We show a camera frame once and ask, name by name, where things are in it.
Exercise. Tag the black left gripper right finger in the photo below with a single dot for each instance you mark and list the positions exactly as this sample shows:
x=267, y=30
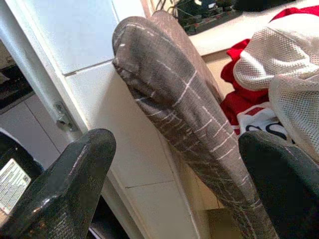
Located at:
x=286, y=189

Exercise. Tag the black top-load washing machine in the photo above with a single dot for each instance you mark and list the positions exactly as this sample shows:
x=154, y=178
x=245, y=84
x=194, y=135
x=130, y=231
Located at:
x=15, y=149

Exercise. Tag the white mesh garment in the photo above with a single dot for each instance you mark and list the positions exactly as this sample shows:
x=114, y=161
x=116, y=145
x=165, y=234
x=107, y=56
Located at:
x=274, y=54

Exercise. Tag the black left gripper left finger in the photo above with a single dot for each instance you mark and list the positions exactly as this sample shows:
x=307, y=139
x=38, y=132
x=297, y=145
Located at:
x=69, y=179

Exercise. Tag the red white printed garment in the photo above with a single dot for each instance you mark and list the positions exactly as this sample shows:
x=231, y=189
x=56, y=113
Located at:
x=239, y=99

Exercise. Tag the silver door hinge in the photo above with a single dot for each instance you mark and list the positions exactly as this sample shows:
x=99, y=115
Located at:
x=63, y=117

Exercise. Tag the white washer label sticker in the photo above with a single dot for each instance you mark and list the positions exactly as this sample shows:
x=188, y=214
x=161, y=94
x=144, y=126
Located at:
x=12, y=184

